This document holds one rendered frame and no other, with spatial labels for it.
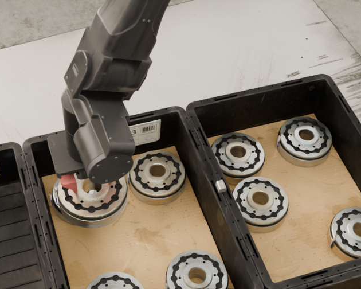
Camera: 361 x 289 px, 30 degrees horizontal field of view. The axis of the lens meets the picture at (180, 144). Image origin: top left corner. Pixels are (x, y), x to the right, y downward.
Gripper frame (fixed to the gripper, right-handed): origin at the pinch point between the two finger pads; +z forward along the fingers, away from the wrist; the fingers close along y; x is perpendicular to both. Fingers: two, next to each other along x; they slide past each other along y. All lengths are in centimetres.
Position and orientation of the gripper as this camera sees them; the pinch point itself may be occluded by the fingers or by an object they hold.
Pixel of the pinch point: (91, 182)
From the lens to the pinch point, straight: 101.1
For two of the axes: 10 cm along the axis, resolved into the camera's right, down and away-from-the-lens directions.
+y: 9.5, -2.3, 2.3
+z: -0.6, 5.8, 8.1
